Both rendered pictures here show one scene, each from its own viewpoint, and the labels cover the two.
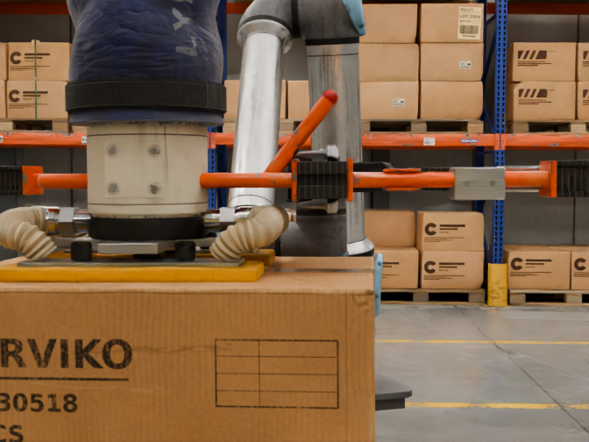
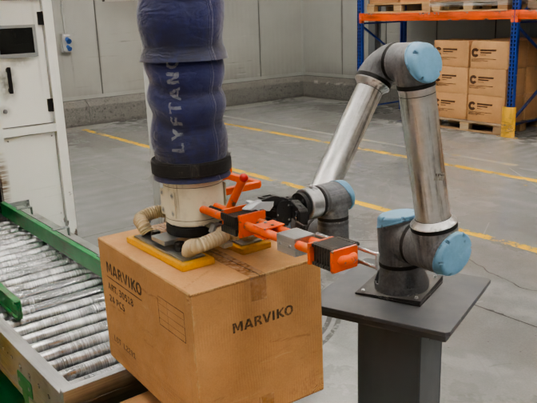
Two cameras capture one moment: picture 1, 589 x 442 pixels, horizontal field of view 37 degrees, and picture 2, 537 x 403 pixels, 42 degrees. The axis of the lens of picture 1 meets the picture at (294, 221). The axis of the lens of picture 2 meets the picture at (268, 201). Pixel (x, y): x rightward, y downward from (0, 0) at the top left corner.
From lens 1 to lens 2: 1.51 m
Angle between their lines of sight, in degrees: 51
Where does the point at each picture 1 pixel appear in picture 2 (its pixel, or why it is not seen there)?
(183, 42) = (176, 146)
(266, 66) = (353, 108)
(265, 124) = (336, 150)
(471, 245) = not seen: outside the picture
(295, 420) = (177, 341)
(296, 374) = (175, 321)
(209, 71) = (192, 159)
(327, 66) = (403, 105)
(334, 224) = (328, 228)
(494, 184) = (289, 248)
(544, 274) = not seen: outside the picture
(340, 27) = (407, 80)
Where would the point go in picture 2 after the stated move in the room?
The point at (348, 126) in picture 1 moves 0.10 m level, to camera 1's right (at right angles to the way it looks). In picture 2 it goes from (419, 146) to (447, 150)
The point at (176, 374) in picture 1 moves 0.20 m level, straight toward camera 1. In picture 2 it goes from (150, 305) to (87, 330)
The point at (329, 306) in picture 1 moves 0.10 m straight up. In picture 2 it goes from (180, 297) to (177, 258)
